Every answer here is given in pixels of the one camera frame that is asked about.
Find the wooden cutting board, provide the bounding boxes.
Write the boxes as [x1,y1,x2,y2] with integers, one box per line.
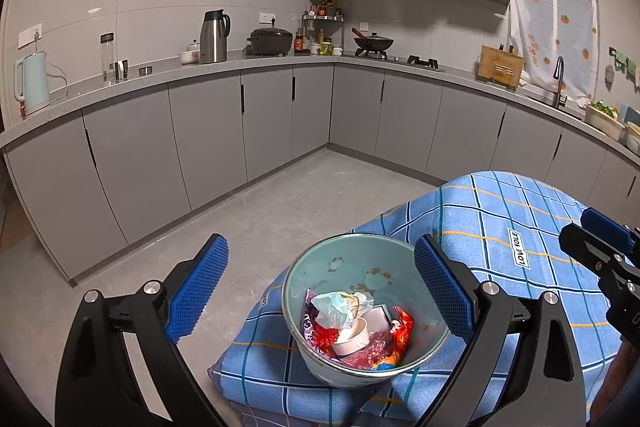
[475,45,525,88]

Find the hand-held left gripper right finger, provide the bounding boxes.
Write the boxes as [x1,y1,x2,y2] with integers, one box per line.
[414,234,587,427]

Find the black rice cooker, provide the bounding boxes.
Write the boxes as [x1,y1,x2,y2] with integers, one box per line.
[246,26,294,56]

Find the cream basin with vegetables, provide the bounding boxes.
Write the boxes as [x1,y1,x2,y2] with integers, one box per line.
[584,101,626,140]

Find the person's right forearm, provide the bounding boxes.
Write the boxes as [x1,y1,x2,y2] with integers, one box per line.
[612,339,640,408]

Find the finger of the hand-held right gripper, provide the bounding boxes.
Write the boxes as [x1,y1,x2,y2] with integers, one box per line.
[559,223,626,280]
[580,207,640,258]

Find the blue plaid cloth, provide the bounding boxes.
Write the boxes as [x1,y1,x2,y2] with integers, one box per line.
[207,171,640,427]

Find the light blue metal bucket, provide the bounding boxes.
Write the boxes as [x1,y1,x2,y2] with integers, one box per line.
[281,233,451,390]

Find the striped paper cup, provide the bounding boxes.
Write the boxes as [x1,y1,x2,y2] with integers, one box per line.
[331,317,371,358]

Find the red orange snack wrapper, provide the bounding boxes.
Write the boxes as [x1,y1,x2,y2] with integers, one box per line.
[389,306,415,360]

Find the dark kitchen faucet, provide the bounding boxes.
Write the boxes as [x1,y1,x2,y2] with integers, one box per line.
[551,56,568,109]

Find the steel thermos jug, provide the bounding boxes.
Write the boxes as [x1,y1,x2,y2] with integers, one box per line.
[200,9,232,65]

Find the purple white wrapper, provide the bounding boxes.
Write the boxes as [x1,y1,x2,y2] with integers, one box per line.
[300,289,321,343]

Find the grey kitchen counter cabinets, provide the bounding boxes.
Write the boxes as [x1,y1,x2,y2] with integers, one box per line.
[0,52,640,285]

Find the black wok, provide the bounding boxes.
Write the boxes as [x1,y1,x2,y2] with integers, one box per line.
[351,28,394,52]

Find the gas stove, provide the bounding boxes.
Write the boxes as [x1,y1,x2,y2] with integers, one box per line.
[354,49,446,72]

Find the glass jar with black lid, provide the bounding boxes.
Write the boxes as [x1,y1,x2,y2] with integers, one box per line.
[100,33,117,84]

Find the small white box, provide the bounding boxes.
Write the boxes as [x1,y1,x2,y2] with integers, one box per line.
[367,304,393,333]

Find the light blue electric kettle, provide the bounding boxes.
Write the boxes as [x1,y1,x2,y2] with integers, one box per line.
[12,51,52,116]

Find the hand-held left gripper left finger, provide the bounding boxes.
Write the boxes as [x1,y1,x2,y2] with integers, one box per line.
[55,233,230,427]

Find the hanging kitchen cloths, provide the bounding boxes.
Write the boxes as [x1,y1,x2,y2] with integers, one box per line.
[605,47,640,90]

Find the corner spice rack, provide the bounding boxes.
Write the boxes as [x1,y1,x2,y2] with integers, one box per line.
[299,0,346,55]

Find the white curtain with orange print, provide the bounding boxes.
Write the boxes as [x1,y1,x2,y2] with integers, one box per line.
[509,0,599,102]

